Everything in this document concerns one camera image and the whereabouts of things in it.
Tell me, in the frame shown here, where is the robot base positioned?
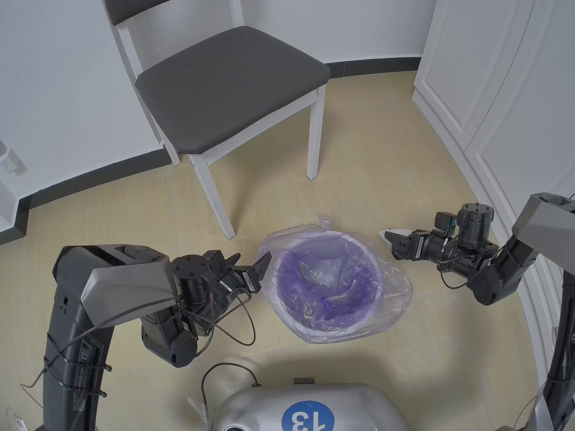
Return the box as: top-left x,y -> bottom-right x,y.
215,382 -> 411,431

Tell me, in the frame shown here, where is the white wardrobe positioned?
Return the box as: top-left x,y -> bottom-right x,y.
411,0 -> 575,398

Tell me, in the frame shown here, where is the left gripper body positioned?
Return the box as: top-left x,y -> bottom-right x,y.
219,265 -> 266,304

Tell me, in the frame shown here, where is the white wall socket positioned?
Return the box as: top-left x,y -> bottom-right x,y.
0,139 -> 28,177

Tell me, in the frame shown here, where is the black cable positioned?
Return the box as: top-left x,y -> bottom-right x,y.
513,398 -> 536,431
201,363 -> 262,421
439,259 -> 472,290
198,286 -> 258,347

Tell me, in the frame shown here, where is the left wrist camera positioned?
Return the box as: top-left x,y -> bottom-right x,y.
202,250 -> 228,273

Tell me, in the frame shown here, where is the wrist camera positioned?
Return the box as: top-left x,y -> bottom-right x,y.
433,211 -> 458,238
202,250 -> 228,273

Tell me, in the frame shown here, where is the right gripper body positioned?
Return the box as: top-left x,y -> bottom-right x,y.
409,229 -> 453,265

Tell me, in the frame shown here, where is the white trash bin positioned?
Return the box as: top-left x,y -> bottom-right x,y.
275,234 -> 386,336

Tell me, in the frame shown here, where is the purple plastic bag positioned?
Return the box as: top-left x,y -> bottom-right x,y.
256,212 -> 414,345

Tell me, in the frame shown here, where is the white paper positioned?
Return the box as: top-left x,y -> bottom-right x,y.
377,227 -> 409,247

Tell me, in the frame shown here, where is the white chair with grey cushions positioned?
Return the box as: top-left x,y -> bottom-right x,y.
94,0 -> 332,240

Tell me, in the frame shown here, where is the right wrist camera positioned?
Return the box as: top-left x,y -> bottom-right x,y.
433,211 -> 458,238

